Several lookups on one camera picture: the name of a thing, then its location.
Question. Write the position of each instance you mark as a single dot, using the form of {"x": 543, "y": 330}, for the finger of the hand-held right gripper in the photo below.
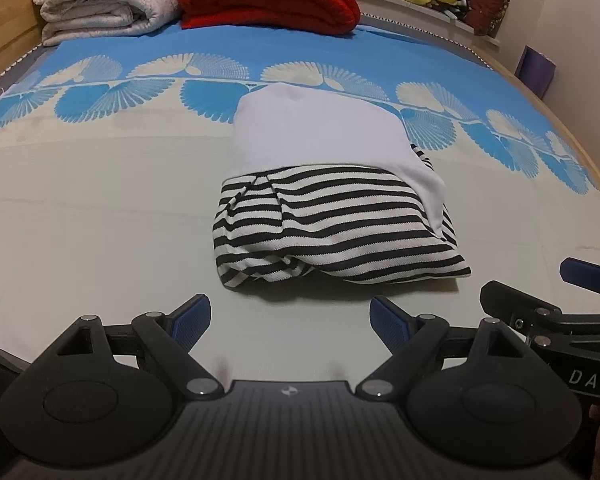
{"x": 587, "y": 275}
{"x": 510, "y": 300}

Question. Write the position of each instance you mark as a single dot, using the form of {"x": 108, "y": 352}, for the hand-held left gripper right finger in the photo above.
{"x": 389, "y": 325}

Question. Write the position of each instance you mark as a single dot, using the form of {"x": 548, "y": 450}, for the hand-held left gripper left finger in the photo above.
{"x": 192, "y": 322}

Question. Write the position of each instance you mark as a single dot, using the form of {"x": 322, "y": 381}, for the black white striped garment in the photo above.
{"x": 330, "y": 220}

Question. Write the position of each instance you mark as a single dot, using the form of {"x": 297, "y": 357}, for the blue white patterned bedsheet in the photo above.
{"x": 105, "y": 200}

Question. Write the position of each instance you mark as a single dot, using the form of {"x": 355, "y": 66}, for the purple box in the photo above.
{"x": 536, "y": 72}

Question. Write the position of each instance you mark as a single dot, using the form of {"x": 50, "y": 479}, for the dark red cushion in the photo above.
{"x": 490, "y": 7}

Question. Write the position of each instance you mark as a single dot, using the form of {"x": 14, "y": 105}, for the white window ledge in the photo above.
{"x": 405, "y": 15}

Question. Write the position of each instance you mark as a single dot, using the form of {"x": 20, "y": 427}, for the folded white fluffy blanket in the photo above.
{"x": 100, "y": 5}

